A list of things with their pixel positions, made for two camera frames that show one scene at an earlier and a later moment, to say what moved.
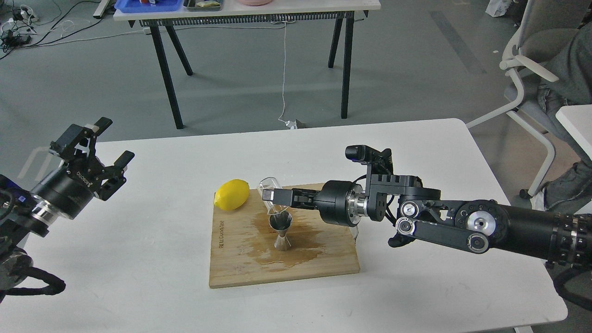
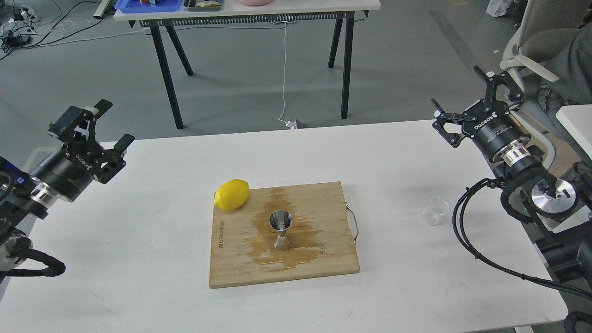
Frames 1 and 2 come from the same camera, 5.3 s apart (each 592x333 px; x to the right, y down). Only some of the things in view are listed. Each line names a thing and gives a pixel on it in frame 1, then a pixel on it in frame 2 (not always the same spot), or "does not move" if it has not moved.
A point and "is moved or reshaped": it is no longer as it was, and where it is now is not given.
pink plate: (255, 2) does not move
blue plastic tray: (161, 6) does not move
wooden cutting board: (243, 247) does not move
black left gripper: (70, 188) → (69, 172)
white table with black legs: (285, 12) does not move
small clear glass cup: (269, 183) is moved or reshaped
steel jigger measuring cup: (280, 222) does not move
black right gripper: (340, 203) → (493, 130)
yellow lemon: (232, 194) does not move
